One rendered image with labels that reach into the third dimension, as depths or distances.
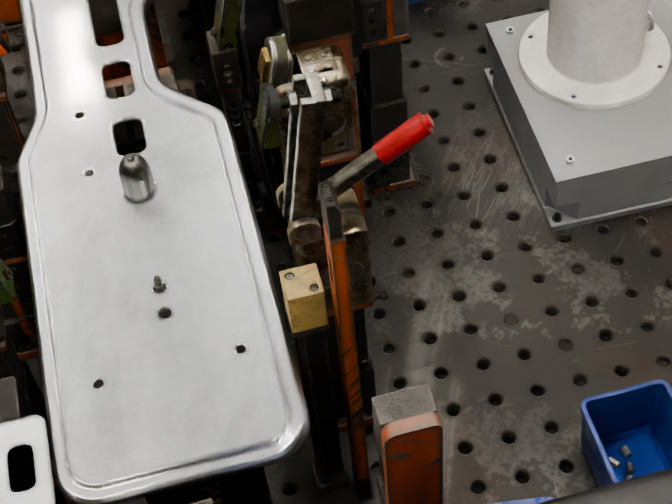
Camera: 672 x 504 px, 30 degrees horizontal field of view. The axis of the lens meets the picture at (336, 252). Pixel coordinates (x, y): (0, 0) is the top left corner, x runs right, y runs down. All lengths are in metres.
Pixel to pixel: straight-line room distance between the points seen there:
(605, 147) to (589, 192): 0.06
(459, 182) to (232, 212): 0.48
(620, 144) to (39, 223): 0.70
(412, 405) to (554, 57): 0.83
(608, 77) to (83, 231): 0.70
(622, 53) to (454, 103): 0.26
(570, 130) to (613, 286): 0.20
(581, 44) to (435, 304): 0.36
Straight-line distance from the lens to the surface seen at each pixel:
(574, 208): 1.58
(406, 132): 1.09
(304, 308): 1.10
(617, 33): 1.56
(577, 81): 1.61
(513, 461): 1.41
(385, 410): 0.86
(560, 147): 1.55
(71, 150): 1.33
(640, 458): 1.42
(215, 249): 1.21
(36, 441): 1.13
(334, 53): 1.27
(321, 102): 1.02
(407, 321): 1.50
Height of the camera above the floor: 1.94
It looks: 52 degrees down
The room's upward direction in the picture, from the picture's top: 6 degrees counter-clockwise
